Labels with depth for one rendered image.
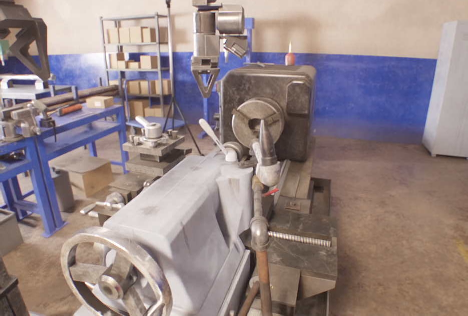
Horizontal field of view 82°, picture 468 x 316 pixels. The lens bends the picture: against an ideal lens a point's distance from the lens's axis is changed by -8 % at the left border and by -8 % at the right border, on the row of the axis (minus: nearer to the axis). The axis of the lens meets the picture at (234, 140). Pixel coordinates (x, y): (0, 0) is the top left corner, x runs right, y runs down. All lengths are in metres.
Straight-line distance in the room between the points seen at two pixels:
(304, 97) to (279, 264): 0.89
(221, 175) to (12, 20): 0.55
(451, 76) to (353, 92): 1.36
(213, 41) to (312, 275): 0.69
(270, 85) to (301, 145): 0.37
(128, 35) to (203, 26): 4.91
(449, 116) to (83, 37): 6.60
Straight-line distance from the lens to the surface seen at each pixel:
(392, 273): 2.37
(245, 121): 1.40
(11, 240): 2.79
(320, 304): 1.47
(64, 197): 3.12
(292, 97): 1.52
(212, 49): 0.73
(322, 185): 2.42
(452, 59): 4.61
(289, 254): 0.94
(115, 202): 0.97
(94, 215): 1.28
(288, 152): 1.66
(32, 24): 0.49
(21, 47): 0.51
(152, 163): 1.09
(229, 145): 1.04
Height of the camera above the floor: 1.48
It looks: 19 degrees down
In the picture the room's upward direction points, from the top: straight up
